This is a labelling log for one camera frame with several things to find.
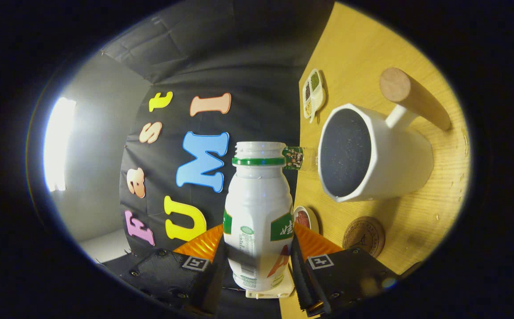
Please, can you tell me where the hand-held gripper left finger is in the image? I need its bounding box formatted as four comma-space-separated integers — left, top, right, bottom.
122, 224, 227, 317

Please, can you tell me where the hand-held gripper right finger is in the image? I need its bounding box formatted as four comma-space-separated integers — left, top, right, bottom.
289, 223, 401, 317

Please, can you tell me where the round cork coaster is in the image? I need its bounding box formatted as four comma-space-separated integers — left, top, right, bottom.
342, 216, 386, 259

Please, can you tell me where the white juice bottle green label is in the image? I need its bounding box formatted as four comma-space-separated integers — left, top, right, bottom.
223, 142, 294, 293

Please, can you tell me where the white cup wooden handle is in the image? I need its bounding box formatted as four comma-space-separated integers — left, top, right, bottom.
318, 67, 452, 203

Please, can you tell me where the clear plastic water bottle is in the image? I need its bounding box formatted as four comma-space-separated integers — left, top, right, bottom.
282, 146, 319, 172

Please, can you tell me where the cream toaster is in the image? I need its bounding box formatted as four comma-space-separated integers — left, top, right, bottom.
245, 265, 295, 299

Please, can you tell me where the round white plate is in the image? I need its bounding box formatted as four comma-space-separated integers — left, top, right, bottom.
293, 206, 320, 234

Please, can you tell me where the white divided tray with beans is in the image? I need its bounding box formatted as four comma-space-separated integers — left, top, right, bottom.
302, 68, 327, 124

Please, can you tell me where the black backdrop cloth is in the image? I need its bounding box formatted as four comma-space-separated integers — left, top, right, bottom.
99, 0, 335, 319

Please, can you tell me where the wooden table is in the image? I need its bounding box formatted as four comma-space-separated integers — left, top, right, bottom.
279, 1, 471, 319

